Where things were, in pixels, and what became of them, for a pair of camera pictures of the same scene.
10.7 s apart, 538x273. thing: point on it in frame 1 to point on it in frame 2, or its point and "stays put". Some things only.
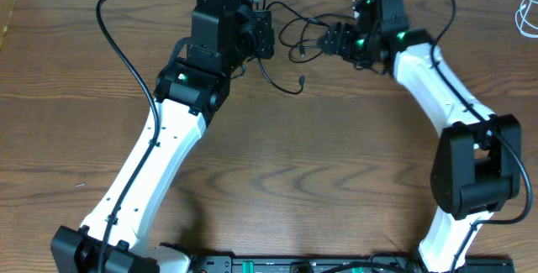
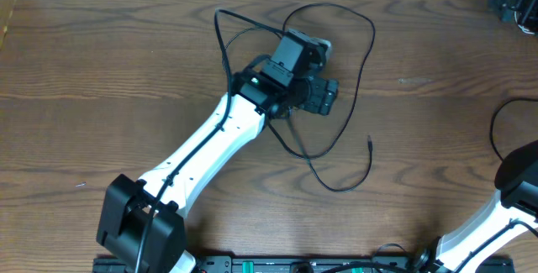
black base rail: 340,264 stays put
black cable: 301,42 to 350,107
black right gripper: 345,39 to 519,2
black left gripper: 264,34 to 321,97
